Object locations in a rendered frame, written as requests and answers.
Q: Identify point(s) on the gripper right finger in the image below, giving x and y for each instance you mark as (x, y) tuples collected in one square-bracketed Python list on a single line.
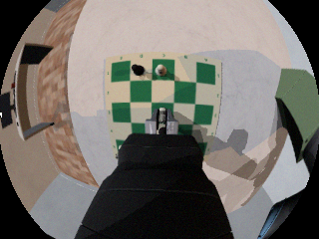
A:
[(171, 125)]

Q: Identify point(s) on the white pawn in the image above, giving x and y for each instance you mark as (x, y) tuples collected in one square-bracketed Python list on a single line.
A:
[(160, 70)]

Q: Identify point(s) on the green and cream chessboard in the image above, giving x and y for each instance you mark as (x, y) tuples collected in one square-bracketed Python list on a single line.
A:
[(191, 89)]

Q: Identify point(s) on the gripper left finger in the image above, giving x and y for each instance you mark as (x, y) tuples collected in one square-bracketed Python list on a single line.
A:
[(152, 125)]

